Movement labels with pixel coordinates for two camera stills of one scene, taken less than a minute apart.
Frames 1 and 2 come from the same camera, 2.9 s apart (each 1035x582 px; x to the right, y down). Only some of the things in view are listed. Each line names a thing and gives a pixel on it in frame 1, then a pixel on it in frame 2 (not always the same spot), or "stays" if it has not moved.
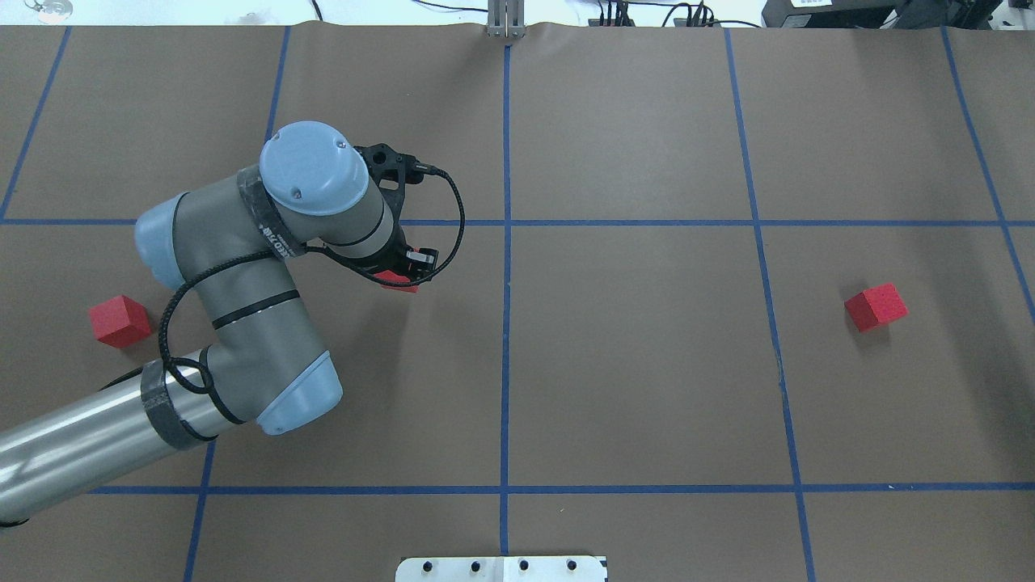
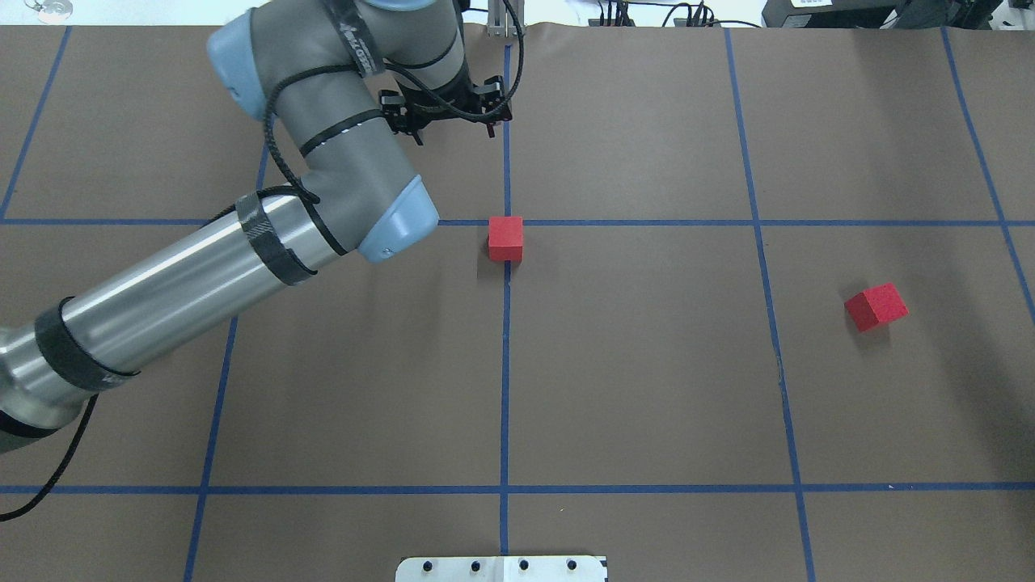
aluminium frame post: [506, 18] stays
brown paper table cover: [732, 302] stays
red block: [390, 276] to [505, 238]
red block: [874, 306] stays
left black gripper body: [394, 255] to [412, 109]
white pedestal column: [500, 569] stays
